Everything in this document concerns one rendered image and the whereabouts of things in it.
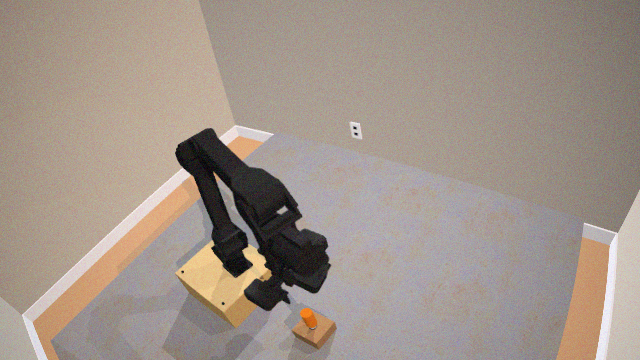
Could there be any orange cylinder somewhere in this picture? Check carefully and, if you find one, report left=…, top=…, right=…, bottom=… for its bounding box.
left=300, top=308, right=317, bottom=327

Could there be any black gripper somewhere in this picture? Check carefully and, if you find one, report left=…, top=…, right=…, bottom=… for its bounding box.
left=244, top=228, right=329, bottom=311

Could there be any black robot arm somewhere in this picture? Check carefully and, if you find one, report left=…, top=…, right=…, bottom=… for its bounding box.
left=175, top=128, right=332, bottom=293

